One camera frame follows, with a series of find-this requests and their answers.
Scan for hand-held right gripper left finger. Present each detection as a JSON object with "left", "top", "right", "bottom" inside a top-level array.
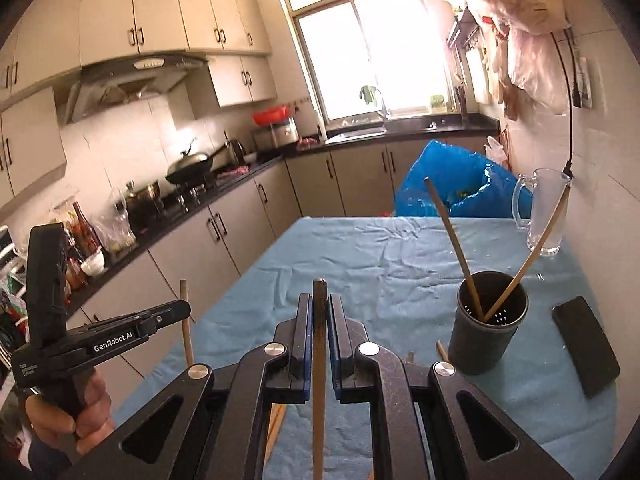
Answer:
[{"left": 60, "top": 292, "right": 313, "bottom": 480}]

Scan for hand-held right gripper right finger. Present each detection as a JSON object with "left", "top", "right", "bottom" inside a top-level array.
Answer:
[{"left": 327, "top": 294, "right": 573, "bottom": 480}]

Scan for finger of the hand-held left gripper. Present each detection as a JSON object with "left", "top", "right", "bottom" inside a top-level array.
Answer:
[{"left": 132, "top": 300, "right": 192, "bottom": 337}]

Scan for black utensil holder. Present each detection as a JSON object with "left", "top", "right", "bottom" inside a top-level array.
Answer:
[{"left": 447, "top": 270, "right": 529, "bottom": 376}]

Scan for person's left hand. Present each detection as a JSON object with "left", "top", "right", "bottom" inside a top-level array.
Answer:
[{"left": 25, "top": 367, "right": 113, "bottom": 456}]

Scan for white bowl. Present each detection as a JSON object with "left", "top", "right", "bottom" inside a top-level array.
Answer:
[{"left": 80, "top": 250, "right": 107, "bottom": 277}]

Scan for dark sauce bottle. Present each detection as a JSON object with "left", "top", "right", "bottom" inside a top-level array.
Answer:
[{"left": 70, "top": 201, "right": 101, "bottom": 261}]

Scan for clear bag of food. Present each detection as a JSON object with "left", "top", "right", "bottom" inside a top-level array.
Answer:
[{"left": 97, "top": 210, "right": 137, "bottom": 256}]

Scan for blue tablecloth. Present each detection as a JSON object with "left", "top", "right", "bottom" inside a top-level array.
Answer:
[{"left": 112, "top": 216, "right": 618, "bottom": 480}]

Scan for beige base cabinets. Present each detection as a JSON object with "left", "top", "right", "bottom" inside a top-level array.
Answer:
[{"left": 65, "top": 135, "right": 493, "bottom": 386}]

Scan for steel cooking pot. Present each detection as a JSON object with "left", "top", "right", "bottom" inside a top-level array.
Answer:
[{"left": 122, "top": 180, "right": 163, "bottom": 216}]

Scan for gas stove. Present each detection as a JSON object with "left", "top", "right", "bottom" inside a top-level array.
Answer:
[{"left": 160, "top": 175, "right": 226, "bottom": 206}]

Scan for black wok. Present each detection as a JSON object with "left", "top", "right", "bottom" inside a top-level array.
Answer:
[{"left": 165, "top": 145, "right": 228, "bottom": 186}]

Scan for blue plastic bag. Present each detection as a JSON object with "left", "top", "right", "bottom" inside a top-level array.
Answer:
[{"left": 394, "top": 140, "right": 533, "bottom": 219}]

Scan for kitchen sink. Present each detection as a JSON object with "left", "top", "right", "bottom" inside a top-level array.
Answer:
[{"left": 327, "top": 127, "right": 386, "bottom": 142}]

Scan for range hood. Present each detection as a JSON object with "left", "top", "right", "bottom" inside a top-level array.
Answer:
[{"left": 62, "top": 55, "right": 211, "bottom": 126}]

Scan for red basin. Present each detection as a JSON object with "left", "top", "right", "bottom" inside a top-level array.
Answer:
[{"left": 251, "top": 106, "right": 292, "bottom": 127}]

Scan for glass pitcher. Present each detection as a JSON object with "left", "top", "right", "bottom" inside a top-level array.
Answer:
[{"left": 511, "top": 167, "right": 573, "bottom": 258}]

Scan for kitchen faucet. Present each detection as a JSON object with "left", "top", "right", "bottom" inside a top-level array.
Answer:
[{"left": 372, "top": 87, "right": 391, "bottom": 121}]

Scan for black smartphone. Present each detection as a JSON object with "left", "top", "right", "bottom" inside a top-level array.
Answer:
[{"left": 551, "top": 296, "right": 621, "bottom": 399}]

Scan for black kitchen countertop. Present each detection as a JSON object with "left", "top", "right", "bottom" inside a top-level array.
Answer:
[{"left": 65, "top": 115, "right": 501, "bottom": 321}]

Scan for white plastic bag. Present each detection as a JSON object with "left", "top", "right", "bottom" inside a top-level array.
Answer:
[{"left": 484, "top": 135, "right": 508, "bottom": 163}]

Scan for kitchen window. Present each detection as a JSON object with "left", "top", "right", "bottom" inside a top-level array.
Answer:
[{"left": 277, "top": 0, "right": 453, "bottom": 121}]

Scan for hanging clear plastic bag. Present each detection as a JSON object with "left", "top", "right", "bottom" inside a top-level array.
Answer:
[{"left": 507, "top": 25, "right": 571, "bottom": 113}]

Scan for white power strip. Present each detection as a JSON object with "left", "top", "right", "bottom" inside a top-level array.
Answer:
[{"left": 572, "top": 55, "right": 601, "bottom": 111}]

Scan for beige wall cabinets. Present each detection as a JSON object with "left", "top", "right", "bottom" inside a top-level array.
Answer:
[{"left": 0, "top": 0, "right": 278, "bottom": 196}]

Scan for black power cable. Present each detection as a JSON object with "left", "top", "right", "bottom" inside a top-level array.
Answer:
[{"left": 550, "top": 30, "right": 583, "bottom": 178}]

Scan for black wall rack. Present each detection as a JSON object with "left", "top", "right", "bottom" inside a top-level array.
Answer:
[{"left": 446, "top": 5, "right": 488, "bottom": 53}]

